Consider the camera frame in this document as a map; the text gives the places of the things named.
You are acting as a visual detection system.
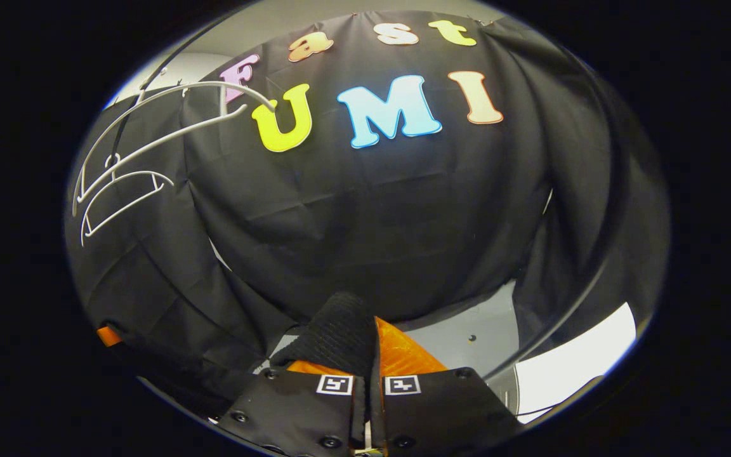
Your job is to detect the large white clothes hanger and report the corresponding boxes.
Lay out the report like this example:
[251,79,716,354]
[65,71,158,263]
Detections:
[72,81,276,216]

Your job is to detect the black backdrop cloth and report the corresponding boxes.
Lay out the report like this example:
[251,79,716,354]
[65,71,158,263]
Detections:
[64,10,671,407]

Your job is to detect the small white clothes hanger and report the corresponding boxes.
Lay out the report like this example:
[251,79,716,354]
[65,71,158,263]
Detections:
[80,170,175,247]

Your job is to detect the black knitted garment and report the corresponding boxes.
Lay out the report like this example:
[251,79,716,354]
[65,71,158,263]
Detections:
[102,291,379,420]

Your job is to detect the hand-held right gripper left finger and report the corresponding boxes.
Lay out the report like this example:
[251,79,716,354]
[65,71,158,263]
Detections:
[216,359,367,457]

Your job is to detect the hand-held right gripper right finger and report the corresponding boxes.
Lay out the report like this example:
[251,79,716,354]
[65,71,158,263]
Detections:
[369,315,522,457]

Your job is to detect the black metal clothes rack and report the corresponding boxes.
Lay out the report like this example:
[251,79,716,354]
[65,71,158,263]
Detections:
[109,10,623,381]

